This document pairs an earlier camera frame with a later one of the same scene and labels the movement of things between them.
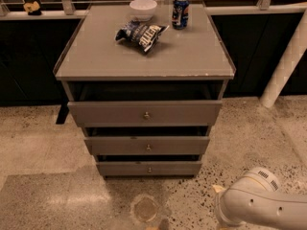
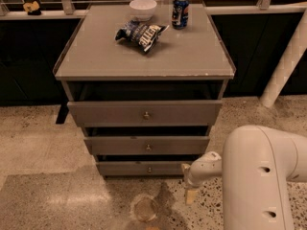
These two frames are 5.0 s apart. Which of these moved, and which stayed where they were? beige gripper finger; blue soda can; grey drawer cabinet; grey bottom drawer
Moved: beige gripper finger
Stayed: grey drawer cabinet; grey bottom drawer; blue soda can
